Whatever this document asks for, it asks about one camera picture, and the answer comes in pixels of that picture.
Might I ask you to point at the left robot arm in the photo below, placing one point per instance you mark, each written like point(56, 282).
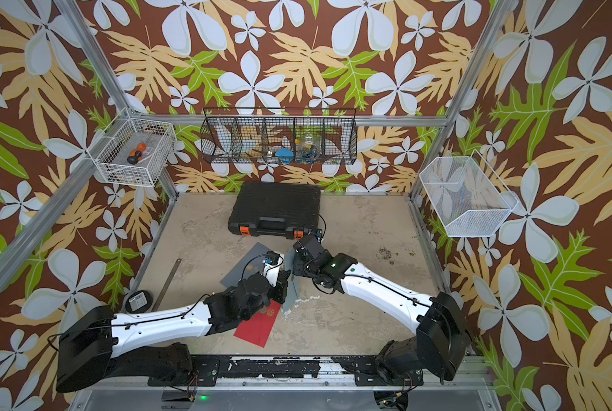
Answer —
point(104, 344)

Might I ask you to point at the red envelope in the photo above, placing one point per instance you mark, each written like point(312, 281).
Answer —
point(257, 330)

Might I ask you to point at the blue object in basket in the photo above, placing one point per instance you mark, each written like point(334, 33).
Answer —
point(284, 156)

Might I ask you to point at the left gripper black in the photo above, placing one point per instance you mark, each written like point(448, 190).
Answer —
point(281, 284)

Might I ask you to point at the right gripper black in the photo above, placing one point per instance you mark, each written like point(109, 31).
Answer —
point(297, 264)

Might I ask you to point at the black wire basket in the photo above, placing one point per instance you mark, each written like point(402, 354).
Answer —
point(255, 136)

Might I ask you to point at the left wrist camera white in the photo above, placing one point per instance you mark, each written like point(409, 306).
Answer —
point(271, 268)

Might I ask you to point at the grey envelope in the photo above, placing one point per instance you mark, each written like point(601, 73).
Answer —
point(248, 265)

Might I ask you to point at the black round tape measure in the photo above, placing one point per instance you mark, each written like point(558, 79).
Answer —
point(140, 301)

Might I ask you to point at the metal ruler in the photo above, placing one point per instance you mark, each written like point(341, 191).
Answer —
point(166, 285)

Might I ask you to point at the black tool case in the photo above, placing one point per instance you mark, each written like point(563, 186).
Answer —
point(275, 209)

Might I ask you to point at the white wire basket left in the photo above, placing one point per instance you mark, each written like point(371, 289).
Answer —
point(123, 134)

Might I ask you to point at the white mesh basket right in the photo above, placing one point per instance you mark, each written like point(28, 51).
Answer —
point(467, 195)

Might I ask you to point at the orange black screwdriver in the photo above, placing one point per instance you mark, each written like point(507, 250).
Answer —
point(136, 155)

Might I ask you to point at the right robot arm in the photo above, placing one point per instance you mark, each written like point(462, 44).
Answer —
point(440, 330)

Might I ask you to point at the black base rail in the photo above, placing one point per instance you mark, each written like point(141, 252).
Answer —
point(213, 370)

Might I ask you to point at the clear jar in basket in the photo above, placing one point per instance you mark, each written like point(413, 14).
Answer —
point(308, 149)

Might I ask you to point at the light blue envelope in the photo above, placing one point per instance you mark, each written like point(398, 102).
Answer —
point(292, 295)

